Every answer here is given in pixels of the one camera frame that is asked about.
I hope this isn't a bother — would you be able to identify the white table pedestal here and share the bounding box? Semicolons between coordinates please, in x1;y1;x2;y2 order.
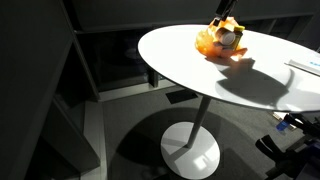
160;95;221;180

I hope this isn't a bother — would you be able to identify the small blue object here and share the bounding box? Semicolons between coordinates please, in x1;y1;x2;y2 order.
276;119;291;132

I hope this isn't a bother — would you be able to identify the dark floor mat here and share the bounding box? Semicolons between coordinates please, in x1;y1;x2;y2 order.
165;88;199;105

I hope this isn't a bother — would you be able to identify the dark robot gripper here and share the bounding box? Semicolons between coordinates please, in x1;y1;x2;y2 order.
212;0;240;27

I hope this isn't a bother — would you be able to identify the dark shelf unit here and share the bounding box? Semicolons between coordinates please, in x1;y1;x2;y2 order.
0;0;102;180

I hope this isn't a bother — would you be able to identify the black stand on floor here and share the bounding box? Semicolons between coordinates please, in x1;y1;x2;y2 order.
254;113;320;180

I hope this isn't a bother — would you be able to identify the orange plastic bag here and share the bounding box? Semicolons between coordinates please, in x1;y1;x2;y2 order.
194;16;249;59

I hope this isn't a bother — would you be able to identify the white paper booklet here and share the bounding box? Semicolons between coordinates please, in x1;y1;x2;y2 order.
284;58;320;78

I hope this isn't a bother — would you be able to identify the brown bottle yellow cap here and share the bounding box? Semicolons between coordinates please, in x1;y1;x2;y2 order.
231;25;246;52

